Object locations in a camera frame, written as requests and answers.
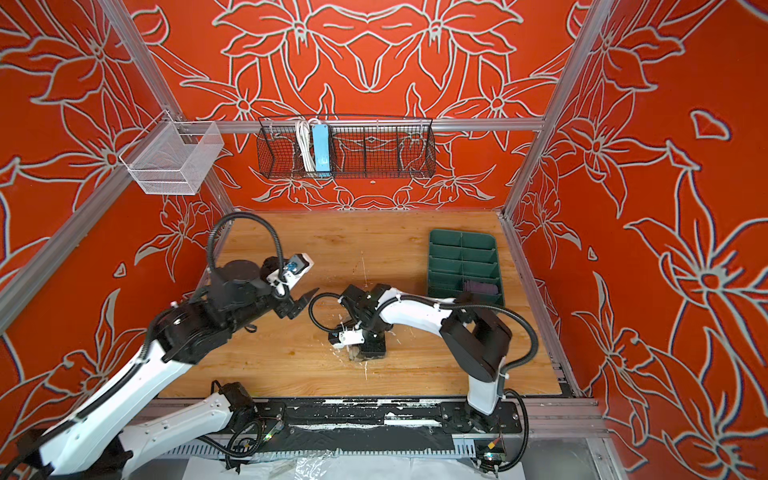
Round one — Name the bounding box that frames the clear plastic wall bin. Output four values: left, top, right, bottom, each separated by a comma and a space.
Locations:
119, 121, 224, 196

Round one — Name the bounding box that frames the purple sock with yellow cuff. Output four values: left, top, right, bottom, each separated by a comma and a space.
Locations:
463, 280, 499, 295

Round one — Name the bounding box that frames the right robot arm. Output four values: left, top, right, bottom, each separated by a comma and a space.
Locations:
328, 284, 519, 430

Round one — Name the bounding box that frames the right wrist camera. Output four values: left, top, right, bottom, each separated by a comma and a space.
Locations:
328, 329, 365, 349

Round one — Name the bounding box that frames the brown argyle sock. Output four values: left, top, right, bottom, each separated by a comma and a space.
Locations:
347, 346, 367, 362

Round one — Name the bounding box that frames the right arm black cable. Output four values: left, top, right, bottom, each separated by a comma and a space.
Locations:
307, 291, 540, 472

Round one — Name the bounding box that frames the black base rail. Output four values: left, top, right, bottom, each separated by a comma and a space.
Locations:
214, 397, 523, 434

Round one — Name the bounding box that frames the light blue box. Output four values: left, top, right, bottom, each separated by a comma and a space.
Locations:
312, 123, 331, 177

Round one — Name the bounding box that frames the black wire wall basket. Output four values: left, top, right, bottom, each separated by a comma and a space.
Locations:
256, 115, 437, 180

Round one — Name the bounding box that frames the green divided tray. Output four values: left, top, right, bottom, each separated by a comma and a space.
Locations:
427, 229, 505, 306

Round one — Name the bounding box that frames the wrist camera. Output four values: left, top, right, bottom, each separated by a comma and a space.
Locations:
328, 329, 365, 349
267, 253, 314, 293

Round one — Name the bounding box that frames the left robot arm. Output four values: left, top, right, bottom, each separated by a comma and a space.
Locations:
1, 253, 314, 479

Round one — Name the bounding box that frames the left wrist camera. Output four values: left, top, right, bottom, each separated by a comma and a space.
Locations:
267, 253, 314, 293

